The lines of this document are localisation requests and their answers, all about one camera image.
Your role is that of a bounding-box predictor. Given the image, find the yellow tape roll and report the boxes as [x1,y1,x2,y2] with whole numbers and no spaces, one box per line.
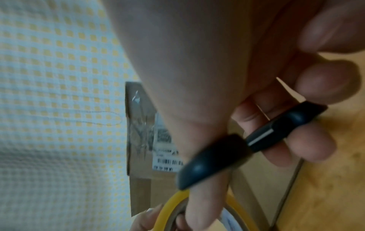
[153,189,259,231]

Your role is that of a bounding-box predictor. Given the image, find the brown cardboard box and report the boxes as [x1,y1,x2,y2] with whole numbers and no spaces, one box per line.
[125,78,306,231]

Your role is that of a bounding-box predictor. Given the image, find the person's right hand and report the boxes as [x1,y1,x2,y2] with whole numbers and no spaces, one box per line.
[103,0,365,229]

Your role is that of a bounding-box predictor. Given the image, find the person's left hand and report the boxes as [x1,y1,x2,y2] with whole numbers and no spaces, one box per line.
[130,203,189,231]

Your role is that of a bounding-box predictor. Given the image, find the black handled scissors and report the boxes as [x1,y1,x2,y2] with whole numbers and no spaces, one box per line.
[177,100,329,191]

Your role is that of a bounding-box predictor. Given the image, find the yellow white checkered cloth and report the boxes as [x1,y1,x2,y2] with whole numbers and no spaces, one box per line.
[0,0,150,231]

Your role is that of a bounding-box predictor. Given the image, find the white shipping label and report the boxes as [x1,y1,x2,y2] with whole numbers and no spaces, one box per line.
[152,112,186,172]

